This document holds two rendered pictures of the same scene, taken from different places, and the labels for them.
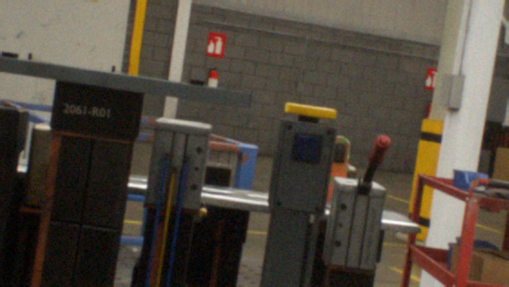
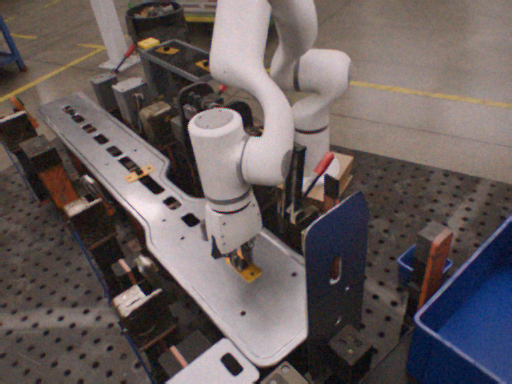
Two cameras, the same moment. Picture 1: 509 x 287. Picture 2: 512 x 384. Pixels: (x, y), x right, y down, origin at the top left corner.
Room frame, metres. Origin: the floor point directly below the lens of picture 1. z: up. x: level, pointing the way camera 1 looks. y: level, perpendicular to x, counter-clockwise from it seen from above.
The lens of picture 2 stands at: (1.79, 1.42, 1.66)
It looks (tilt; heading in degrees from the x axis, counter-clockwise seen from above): 39 degrees down; 237
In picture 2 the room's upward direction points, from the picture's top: 8 degrees counter-clockwise
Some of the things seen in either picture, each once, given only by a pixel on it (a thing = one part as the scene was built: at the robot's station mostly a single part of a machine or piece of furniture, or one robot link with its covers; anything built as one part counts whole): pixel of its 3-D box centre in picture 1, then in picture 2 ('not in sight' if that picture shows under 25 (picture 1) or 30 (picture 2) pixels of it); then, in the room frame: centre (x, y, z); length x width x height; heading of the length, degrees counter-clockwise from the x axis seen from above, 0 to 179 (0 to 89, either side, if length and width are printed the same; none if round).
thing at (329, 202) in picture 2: not in sight; (331, 267); (1.37, 1.00, 0.95); 0.03 x 0.01 x 0.50; 92
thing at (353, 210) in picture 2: not in sight; (336, 294); (1.53, 1.17, 1.17); 0.12 x 0.01 x 0.34; 2
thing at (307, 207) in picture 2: not in sight; (303, 262); (1.36, 0.90, 0.88); 0.07 x 0.06 x 0.35; 2
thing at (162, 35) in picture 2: not in sight; (163, 50); (0.33, -2.08, 0.36); 0.54 x 0.50 x 0.73; 21
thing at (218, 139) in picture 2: not in sight; (223, 153); (1.52, 0.91, 1.28); 0.09 x 0.08 x 0.13; 123
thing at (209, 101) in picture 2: not in sight; (223, 171); (1.33, 0.53, 0.94); 0.18 x 0.13 x 0.49; 92
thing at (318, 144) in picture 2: not in sight; (310, 147); (1.01, 0.55, 0.88); 0.19 x 0.19 x 0.18
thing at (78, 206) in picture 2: not in sight; (106, 250); (1.71, 0.51, 0.87); 0.12 x 0.09 x 0.35; 2
